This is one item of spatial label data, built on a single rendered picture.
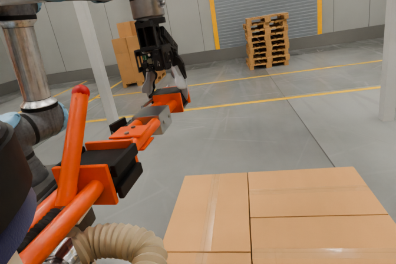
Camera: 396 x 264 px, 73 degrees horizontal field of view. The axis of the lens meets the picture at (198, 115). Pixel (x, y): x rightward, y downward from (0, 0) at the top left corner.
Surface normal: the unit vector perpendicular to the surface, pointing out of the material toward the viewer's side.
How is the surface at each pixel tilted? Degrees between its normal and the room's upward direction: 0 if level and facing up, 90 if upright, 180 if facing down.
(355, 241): 0
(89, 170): 90
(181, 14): 90
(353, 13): 90
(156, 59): 90
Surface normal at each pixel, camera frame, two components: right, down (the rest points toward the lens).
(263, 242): -0.15, -0.93
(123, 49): -0.11, 0.35
